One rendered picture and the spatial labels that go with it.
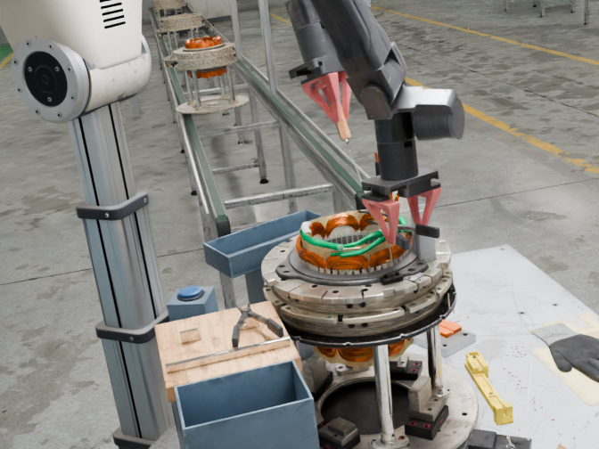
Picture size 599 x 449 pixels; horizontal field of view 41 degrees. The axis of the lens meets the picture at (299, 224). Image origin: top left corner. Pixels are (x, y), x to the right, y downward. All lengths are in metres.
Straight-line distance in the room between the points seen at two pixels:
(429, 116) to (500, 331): 0.73
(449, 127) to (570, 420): 0.60
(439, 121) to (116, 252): 0.71
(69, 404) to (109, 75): 2.04
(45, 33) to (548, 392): 1.09
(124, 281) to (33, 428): 1.69
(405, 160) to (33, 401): 2.46
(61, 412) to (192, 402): 2.15
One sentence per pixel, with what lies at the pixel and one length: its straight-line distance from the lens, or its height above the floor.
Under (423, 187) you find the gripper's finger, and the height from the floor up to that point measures 1.25.
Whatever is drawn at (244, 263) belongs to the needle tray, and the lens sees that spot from 1.52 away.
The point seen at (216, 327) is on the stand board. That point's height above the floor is 1.07.
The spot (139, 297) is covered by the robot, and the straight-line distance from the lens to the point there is 1.60.
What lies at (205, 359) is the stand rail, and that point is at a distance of 1.15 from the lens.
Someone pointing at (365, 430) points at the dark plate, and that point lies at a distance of 1.47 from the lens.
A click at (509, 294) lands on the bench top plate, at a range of 1.91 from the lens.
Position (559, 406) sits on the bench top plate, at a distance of 1.53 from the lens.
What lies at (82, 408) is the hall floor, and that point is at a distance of 3.25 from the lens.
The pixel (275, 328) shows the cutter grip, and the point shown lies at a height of 1.09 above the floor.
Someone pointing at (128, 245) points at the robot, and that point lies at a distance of 1.56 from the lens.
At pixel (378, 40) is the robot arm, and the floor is 1.47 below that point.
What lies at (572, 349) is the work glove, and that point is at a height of 0.80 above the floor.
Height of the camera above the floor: 1.63
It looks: 20 degrees down
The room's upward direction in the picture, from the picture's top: 7 degrees counter-clockwise
